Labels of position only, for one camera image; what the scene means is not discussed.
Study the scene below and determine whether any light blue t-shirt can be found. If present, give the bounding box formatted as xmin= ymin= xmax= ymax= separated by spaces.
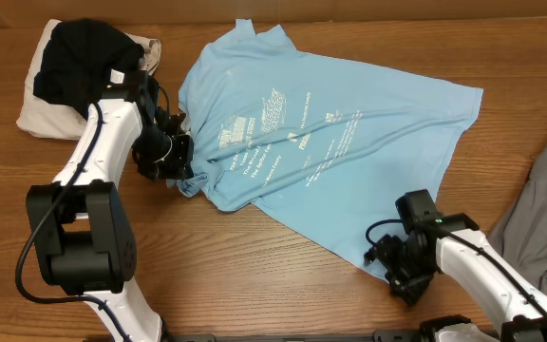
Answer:
xmin=178 ymin=19 xmax=482 ymax=277

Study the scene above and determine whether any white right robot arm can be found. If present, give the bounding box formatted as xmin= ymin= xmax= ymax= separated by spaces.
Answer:
xmin=364 ymin=190 xmax=547 ymax=341

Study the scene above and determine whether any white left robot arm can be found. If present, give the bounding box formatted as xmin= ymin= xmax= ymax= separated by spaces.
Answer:
xmin=15 ymin=71 xmax=194 ymax=341

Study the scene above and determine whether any beige folded garment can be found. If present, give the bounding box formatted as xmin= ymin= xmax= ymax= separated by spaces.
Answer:
xmin=16 ymin=19 xmax=162 ymax=141

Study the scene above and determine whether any black folded garment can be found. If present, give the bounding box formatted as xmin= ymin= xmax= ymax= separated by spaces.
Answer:
xmin=33 ymin=19 xmax=144 ymax=116

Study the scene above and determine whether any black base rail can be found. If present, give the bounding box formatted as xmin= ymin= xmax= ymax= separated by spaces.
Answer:
xmin=83 ymin=313 xmax=506 ymax=342

